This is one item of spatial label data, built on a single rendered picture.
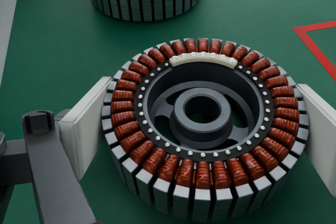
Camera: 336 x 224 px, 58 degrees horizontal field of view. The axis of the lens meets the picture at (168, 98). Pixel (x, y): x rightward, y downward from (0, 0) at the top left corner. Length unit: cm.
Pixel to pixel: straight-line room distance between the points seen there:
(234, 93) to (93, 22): 15
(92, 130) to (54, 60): 11
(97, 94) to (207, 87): 7
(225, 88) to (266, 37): 9
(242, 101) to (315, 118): 5
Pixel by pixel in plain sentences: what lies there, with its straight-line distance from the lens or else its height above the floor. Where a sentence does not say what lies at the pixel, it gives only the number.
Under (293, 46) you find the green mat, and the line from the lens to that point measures 27.
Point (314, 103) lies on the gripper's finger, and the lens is 17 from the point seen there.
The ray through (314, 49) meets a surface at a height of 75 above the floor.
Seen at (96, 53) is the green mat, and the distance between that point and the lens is 26.
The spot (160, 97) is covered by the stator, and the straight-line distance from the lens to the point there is 19.
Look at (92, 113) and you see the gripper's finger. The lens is 16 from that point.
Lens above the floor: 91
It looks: 49 degrees down
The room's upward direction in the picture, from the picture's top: 2 degrees counter-clockwise
